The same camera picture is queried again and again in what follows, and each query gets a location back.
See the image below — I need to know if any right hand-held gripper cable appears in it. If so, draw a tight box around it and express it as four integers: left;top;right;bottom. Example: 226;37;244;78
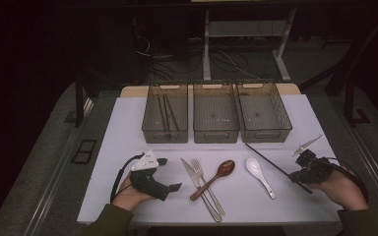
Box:
328;156;370;205

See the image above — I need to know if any white ceramic spoon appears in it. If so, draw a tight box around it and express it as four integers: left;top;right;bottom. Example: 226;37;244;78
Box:
245;157;278;201

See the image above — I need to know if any brown wooden spoon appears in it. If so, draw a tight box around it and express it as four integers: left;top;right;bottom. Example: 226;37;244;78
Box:
189;159;236;202

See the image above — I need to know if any black chopstick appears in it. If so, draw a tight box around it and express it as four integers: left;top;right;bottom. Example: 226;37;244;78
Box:
244;143;313;195
165;93;180;132

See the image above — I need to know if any steel fork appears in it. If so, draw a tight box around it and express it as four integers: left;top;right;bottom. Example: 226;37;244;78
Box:
191;157;226;217

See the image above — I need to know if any person's right hand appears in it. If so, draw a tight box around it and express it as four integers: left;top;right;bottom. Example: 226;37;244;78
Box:
308;168;370;212

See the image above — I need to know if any steel table knife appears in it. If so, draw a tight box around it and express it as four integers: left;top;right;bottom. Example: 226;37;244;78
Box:
180;157;223;224

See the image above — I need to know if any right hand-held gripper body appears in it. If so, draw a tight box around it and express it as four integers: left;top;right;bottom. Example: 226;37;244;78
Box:
290;134;335;186

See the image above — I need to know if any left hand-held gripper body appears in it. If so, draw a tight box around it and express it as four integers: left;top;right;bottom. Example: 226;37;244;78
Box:
130;149;171;202

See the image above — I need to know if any dark slanted stand bar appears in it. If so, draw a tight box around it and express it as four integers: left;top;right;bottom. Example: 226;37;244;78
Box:
299;9;378;96

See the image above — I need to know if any black metal stand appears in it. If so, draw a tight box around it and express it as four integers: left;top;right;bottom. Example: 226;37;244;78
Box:
344;80;371;127

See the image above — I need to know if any hand-held gripper cable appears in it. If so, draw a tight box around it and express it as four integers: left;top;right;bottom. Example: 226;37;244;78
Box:
110;151;146;205
328;156;370;205

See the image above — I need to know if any left hand-held gripper cable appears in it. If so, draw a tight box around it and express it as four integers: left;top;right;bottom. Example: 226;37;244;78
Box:
110;151;146;205

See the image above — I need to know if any black floor cable bundle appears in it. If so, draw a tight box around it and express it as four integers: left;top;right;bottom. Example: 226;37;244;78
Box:
132;16;260;82

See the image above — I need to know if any person's left hand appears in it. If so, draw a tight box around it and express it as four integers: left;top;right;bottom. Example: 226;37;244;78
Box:
111;176;156;212

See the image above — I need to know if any white metal stand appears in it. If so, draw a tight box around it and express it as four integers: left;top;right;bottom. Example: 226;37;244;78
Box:
202;8;298;83

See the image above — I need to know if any black upright post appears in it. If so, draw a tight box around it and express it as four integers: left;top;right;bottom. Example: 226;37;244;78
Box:
74;73;87;128

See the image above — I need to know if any clear grey plastic bin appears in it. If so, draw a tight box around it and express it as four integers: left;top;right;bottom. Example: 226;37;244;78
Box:
141;82;189;145
192;82;240;145
235;81;293;144

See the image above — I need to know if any white floor cable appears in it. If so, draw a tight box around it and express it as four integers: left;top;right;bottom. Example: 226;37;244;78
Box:
220;50;260;80

